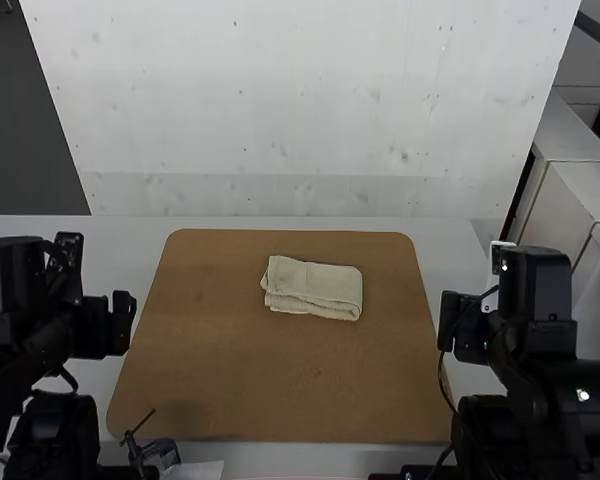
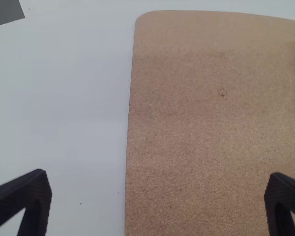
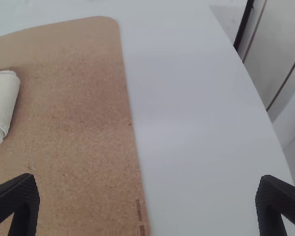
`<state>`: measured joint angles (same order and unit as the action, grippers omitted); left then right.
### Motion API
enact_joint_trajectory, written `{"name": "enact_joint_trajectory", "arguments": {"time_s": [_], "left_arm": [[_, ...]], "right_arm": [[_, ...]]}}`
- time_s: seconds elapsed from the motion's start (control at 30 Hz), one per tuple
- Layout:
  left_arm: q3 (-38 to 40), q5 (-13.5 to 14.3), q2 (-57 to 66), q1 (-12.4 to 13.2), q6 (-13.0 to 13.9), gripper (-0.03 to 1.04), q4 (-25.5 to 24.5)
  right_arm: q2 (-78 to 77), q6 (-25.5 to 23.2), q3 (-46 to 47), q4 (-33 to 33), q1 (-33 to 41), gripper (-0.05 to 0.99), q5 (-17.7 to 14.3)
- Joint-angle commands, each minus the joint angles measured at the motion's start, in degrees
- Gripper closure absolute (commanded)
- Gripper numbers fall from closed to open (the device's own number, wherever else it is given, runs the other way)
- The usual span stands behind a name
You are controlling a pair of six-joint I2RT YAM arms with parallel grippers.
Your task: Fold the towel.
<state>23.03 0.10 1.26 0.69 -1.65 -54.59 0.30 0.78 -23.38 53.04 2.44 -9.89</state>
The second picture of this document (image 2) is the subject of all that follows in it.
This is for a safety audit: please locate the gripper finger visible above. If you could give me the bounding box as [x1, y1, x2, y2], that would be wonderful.
[0, 169, 53, 236]
[264, 172, 295, 236]

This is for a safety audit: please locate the cork mat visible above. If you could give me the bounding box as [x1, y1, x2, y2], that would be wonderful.
[124, 9, 295, 236]

